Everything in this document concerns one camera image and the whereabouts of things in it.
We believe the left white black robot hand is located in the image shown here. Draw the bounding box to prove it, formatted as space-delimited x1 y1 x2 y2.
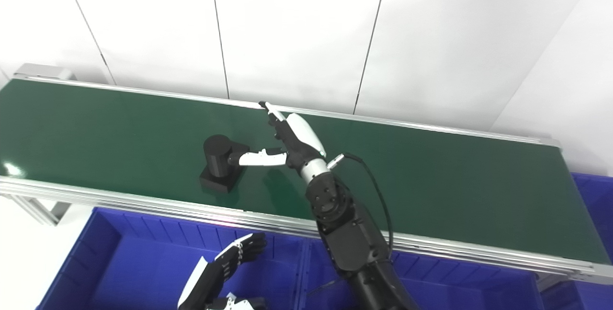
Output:
177 232 268 310

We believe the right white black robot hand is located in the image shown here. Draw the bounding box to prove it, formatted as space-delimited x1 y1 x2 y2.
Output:
229 102 331 184

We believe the black cylinder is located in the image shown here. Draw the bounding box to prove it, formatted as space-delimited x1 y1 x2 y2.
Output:
199 134 251 193

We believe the blue plastic bin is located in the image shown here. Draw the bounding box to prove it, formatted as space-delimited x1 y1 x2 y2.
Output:
541 172 613 310
36 207 307 310
299 238 551 310

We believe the green conveyor belt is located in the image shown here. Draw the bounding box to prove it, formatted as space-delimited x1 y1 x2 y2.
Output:
0 76 613 286

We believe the aluminium conveyor support leg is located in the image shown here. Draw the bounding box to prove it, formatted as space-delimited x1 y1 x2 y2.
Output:
0 194 72 227

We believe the grey conveyor motor housing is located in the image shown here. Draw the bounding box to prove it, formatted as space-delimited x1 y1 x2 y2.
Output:
13 63 77 82

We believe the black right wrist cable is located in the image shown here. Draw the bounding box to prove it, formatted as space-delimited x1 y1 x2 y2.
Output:
328 153 395 259

